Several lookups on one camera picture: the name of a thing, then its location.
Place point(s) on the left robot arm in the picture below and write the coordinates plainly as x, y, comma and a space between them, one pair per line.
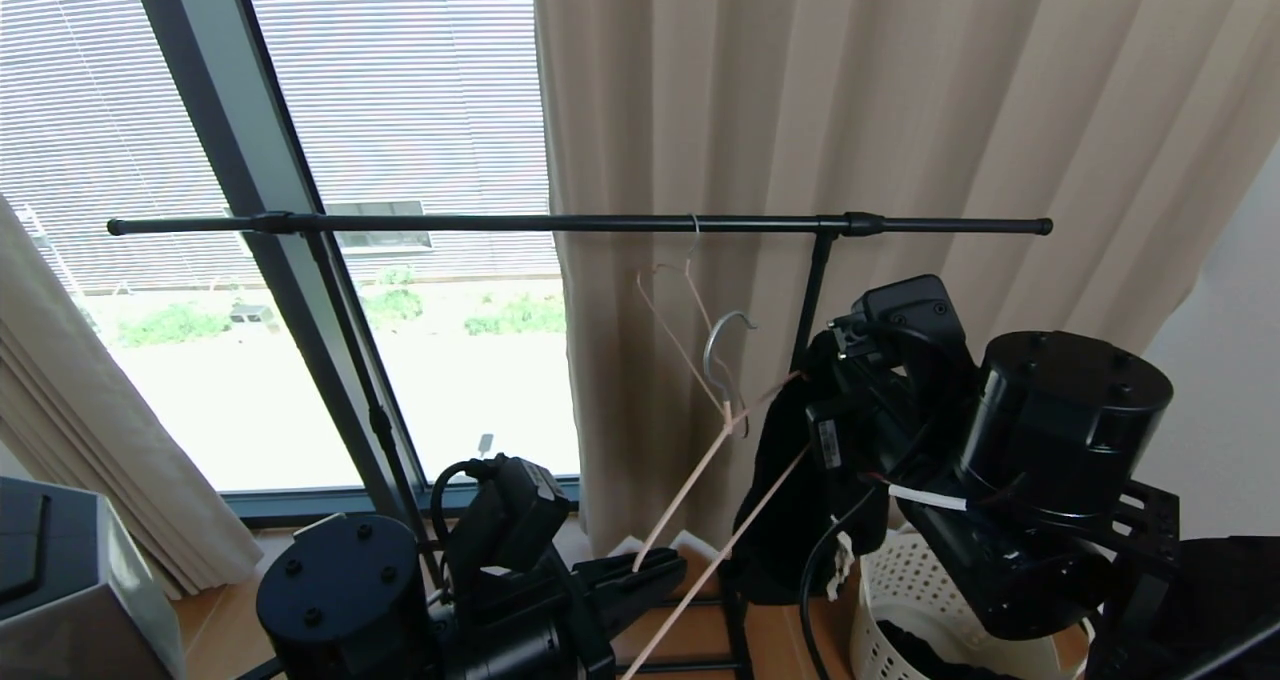
340, 600

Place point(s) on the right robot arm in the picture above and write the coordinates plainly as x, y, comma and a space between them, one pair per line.
1070, 430

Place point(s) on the pink clothes hanger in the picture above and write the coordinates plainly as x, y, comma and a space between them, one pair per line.
672, 335
690, 485

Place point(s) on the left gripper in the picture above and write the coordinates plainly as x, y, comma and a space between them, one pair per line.
540, 630

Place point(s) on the white laundry basket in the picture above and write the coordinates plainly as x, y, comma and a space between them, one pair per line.
910, 580

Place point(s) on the beige curtain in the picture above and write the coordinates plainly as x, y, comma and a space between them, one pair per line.
900, 80
80, 440

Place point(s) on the window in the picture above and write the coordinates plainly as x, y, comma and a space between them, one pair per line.
200, 80

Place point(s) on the black clothes rack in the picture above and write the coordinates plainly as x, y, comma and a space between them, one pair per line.
600, 223

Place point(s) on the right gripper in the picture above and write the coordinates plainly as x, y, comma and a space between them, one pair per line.
890, 440

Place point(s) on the black garment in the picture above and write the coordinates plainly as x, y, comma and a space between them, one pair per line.
940, 655

